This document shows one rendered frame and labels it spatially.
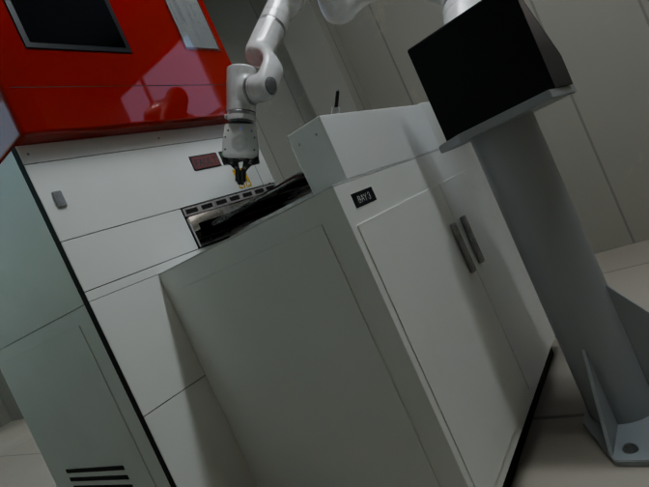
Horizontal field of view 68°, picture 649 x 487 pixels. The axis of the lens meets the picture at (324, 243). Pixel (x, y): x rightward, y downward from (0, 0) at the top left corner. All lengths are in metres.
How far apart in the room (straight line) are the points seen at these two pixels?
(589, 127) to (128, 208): 2.28
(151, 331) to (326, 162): 0.64
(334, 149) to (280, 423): 0.68
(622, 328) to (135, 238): 1.25
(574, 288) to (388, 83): 2.18
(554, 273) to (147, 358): 1.02
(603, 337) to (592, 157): 1.68
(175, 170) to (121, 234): 0.29
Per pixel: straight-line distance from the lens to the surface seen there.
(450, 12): 1.41
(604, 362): 1.37
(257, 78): 1.39
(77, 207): 1.33
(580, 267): 1.30
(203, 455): 1.37
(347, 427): 1.14
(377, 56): 3.24
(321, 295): 1.01
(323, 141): 0.99
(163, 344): 1.33
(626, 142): 2.88
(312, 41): 3.29
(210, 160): 1.62
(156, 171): 1.49
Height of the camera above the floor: 0.76
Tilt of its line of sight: 2 degrees down
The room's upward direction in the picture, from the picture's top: 24 degrees counter-clockwise
